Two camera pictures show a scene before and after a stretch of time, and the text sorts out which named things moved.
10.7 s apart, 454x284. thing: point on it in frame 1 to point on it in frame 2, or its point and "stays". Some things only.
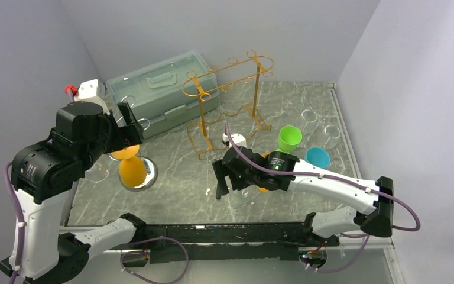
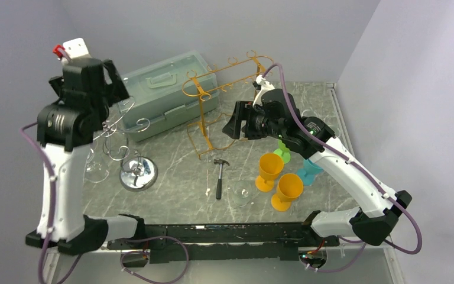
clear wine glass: x=310 y=117 stays
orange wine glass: x=132 y=170 to x=289 y=187
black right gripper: x=236 y=183 to x=243 y=112
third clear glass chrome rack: x=99 y=172 stays
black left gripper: x=130 y=134 to x=115 y=90
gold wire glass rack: x=229 y=115 stays
